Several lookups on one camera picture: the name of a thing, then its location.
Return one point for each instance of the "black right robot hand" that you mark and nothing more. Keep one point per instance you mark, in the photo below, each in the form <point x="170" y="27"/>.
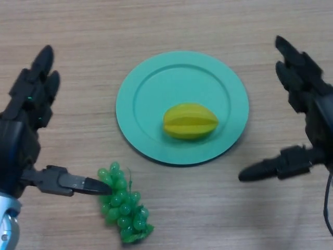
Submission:
<point x="317" y="104"/>

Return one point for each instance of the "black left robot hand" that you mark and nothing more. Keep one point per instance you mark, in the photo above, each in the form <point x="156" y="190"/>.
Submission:
<point x="23" y="117"/>

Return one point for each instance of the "yellow starfruit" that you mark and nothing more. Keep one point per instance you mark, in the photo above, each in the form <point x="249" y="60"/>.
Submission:
<point x="190" y="122"/>

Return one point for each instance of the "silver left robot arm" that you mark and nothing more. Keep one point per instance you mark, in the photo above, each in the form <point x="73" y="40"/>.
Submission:
<point x="9" y="224"/>

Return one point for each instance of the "teal round plate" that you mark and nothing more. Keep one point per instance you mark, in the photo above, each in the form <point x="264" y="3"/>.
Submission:
<point x="151" y="104"/>

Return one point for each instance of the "green grape bunch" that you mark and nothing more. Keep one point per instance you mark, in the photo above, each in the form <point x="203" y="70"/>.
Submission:
<point x="125" y="208"/>

